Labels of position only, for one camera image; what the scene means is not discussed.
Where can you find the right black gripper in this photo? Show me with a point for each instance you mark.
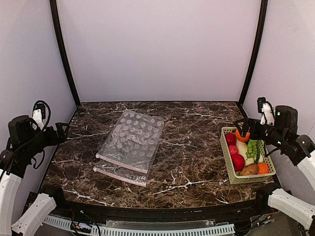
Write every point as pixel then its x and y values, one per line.
pixel 252 126

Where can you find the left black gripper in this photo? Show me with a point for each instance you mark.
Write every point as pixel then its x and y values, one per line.
pixel 57 133

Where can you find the green grape bunch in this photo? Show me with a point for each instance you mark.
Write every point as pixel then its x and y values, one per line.
pixel 252 149

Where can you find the dotted zip bag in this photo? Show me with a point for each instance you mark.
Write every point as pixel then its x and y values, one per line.
pixel 133 142

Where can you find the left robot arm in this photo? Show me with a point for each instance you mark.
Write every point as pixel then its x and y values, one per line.
pixel 27 139

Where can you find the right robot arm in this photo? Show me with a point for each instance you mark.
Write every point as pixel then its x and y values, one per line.
pixel 300 149

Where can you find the lower clear zip bag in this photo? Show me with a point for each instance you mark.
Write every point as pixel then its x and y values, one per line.
pixel 121 173

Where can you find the orange persimmon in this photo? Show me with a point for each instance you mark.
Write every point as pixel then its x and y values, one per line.
pixel 240 138

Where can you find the red apple far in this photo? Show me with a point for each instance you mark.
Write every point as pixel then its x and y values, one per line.
pixel 230 139

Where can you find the red apple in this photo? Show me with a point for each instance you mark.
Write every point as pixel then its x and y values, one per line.
pixel 230 139
pixel 238 162

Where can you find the white radish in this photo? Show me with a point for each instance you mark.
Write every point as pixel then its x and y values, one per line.
pixel 242 150

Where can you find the small red tomato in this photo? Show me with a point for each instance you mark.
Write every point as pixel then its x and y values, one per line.
pixel 233 150

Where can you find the green cucumber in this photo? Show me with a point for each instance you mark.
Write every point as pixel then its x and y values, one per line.
pixel 259 156

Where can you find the red apple near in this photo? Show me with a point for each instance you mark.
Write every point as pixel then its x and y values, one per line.
pixel 238 162

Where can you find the brown potato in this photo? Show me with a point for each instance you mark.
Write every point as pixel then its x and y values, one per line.
pixel 249 170

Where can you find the small orange tangerine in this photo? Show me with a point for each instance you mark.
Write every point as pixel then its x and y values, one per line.
pixel 263 168

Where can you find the pale green perforated basket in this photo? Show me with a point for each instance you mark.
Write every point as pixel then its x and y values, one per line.
pixel 235 177

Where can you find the small electronics board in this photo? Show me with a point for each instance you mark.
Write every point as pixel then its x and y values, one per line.
pixel 80 227

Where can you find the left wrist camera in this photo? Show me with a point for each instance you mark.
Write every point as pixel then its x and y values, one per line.
pixel 41 114

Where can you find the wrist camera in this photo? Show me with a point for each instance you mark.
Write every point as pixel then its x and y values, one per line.
pixel 41 114
pixel 266 110

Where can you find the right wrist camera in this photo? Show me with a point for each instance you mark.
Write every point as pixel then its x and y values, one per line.
pixel 266 110

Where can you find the black front rail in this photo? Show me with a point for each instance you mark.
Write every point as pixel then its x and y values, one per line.
pixel 161 202

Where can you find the white slotted cable duct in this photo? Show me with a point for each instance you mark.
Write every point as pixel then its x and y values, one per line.
pixel 124 228

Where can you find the right black frame post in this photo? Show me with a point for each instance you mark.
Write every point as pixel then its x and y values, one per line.
pixel 255 51

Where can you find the black frame post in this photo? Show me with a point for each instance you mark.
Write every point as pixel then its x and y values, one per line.
pixel 62 51
pixel 255 51

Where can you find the left black frame post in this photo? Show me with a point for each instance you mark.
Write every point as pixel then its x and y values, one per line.
pixel 62 51

